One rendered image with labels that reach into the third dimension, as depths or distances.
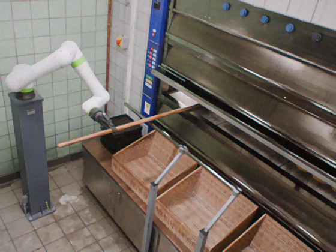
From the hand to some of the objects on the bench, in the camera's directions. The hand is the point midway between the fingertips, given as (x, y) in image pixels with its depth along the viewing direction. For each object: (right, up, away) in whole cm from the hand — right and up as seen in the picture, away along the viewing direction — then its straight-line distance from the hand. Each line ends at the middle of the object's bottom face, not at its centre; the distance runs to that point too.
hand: (113, 129), depth 225 cm
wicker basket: (+25, -42, +56) cm, 74 cm away
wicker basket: (+62, -70, +18) cm, 96 cm away
